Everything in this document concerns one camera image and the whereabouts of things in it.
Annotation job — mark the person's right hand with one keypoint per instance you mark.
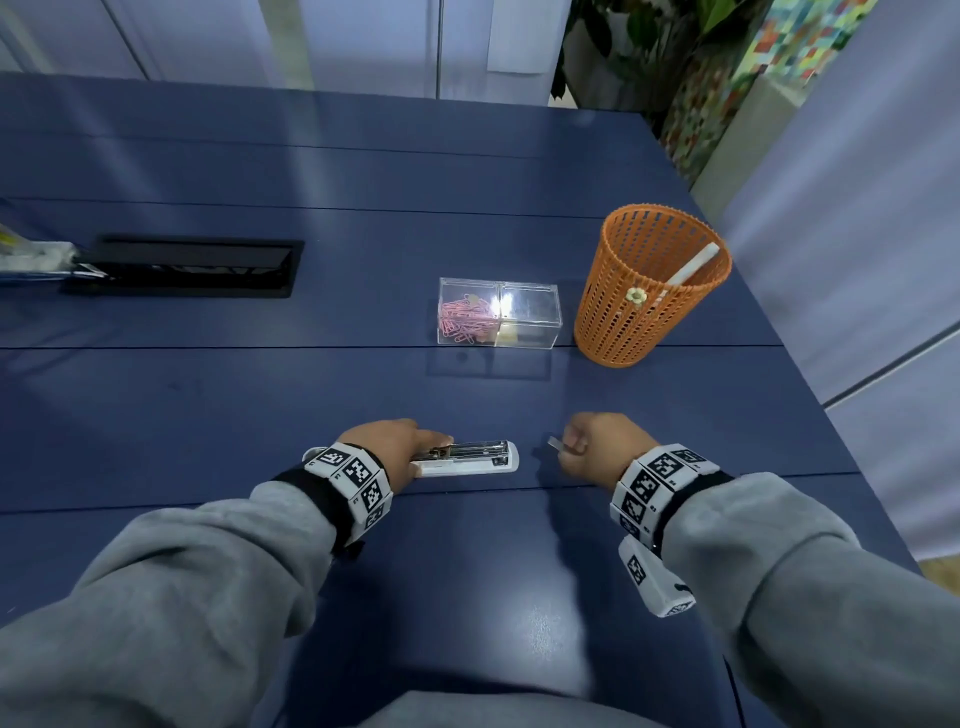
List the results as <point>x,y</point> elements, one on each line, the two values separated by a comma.
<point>600,450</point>

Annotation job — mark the person's left hand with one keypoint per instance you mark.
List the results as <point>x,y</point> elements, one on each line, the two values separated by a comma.
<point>382,446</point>

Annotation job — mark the person's right fingers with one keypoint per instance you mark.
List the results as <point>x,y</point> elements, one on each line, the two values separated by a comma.
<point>574,444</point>

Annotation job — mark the person's left thumb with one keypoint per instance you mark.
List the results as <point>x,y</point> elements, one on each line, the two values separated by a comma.
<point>431,438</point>

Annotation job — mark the strip of staples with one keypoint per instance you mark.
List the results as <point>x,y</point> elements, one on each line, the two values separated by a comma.
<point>555,444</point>

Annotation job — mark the white stapler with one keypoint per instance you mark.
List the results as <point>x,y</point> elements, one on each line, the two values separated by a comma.
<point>472,457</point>

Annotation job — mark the person's right forearm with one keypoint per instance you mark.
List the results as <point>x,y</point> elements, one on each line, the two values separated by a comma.
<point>810,600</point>

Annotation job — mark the person's left forearm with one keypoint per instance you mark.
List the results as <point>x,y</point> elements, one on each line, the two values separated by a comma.
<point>157,600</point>

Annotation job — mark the left wrist marker band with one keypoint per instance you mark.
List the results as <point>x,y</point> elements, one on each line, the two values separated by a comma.
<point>354,480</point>

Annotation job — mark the wrist marker band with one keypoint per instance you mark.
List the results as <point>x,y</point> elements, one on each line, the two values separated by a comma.
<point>656,510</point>
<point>354,480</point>

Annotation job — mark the right wrist marker band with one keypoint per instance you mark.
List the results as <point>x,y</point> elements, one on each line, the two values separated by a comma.
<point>656,510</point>

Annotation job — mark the pile of pink paper clips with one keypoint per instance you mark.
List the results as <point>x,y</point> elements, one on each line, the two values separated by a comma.
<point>466,319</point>

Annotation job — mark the clear plastic organizer box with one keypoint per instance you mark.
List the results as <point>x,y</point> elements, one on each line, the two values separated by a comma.
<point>501,313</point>

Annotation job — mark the orange mesh pen holder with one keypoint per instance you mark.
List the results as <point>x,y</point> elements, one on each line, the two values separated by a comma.
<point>637,292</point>

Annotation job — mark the white pen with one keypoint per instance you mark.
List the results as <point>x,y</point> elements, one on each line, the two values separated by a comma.
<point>694,266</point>

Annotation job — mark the person's grey clothing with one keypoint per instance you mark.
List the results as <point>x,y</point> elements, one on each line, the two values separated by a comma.
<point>510,711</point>

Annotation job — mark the colourful patterned panel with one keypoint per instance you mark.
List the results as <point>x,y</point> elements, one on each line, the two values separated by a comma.
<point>735,82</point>

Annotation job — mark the green potted plant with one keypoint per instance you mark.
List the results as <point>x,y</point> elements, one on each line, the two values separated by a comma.
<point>637,37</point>

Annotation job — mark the clear plastic bag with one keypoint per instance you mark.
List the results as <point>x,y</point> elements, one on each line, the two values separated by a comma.
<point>37,261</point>

